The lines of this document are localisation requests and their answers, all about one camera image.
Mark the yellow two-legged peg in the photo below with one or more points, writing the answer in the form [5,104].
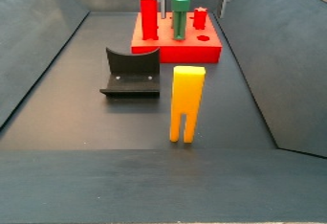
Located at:
[187,86]

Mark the red peg board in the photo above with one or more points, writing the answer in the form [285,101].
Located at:
[199,48]

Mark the tall red peg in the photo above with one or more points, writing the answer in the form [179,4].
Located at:
[149,13]

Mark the green pentagon-top peg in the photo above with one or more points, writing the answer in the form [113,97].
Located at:
[181,7]

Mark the small red star peg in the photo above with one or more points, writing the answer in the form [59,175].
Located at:
[199,18]

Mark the black curved bracket stand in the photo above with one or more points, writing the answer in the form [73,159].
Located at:
[134,74]

